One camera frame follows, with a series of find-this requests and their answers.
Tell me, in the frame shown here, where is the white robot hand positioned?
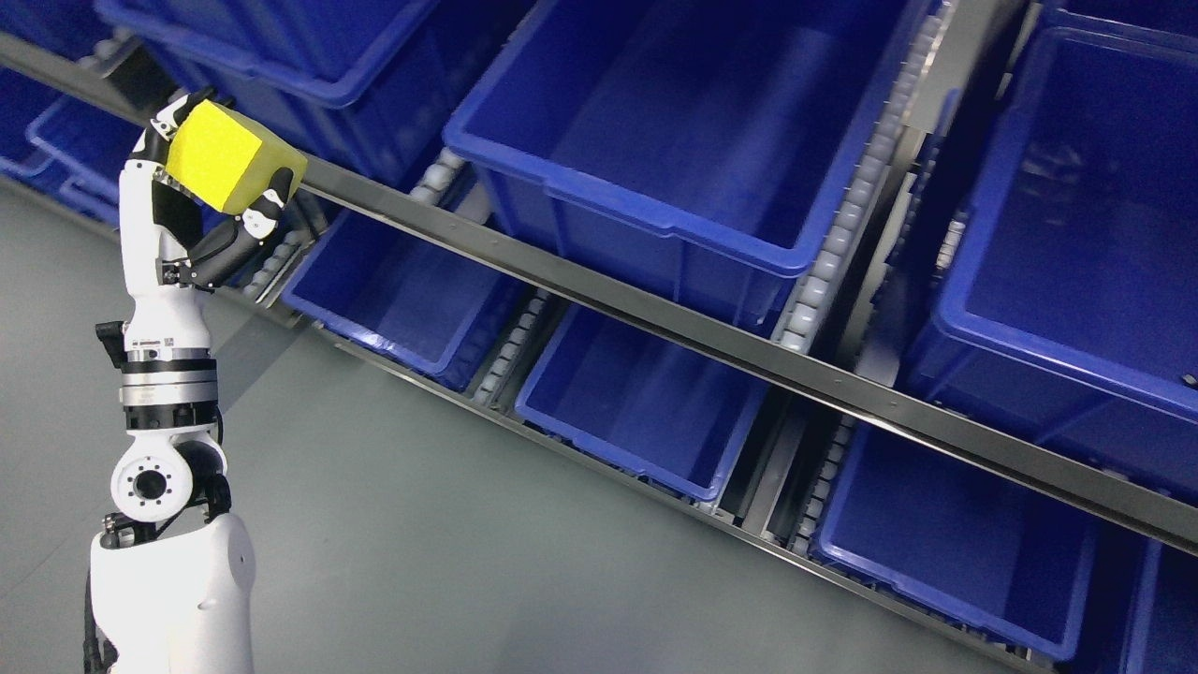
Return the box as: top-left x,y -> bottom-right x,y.
120,86 -> 296,350

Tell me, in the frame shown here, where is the yellow foam block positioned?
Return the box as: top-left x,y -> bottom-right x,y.
167,101 -> 308,214

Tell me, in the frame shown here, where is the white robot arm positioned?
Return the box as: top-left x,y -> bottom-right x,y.
81,89 -> 302,673

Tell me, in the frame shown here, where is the blue plastic bin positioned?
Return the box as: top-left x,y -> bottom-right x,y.
92,0 -> 525,193
811,425 -> 1097,662
444,1 -> 934,334
515,304 -> 767,502
282,210 -> 527,391
1118,540 -> 1197,673
899,22 -> 1197,503
1,68 -> 141,227

